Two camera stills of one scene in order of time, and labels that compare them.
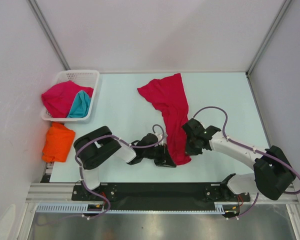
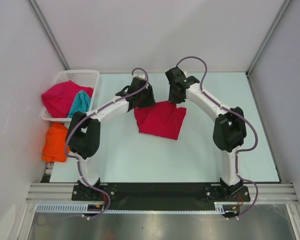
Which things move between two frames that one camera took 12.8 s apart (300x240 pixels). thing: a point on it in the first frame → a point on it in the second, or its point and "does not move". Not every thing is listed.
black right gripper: x=190 y=151 → x=172 y=99
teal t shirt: x=81 y=106 does not move
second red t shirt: x=58 y=98 does not move
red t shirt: x=169 y=97 → x=164 y=119
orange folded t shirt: x=59 y=140 does not move
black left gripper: x=164 y=159 → x=150 y=101
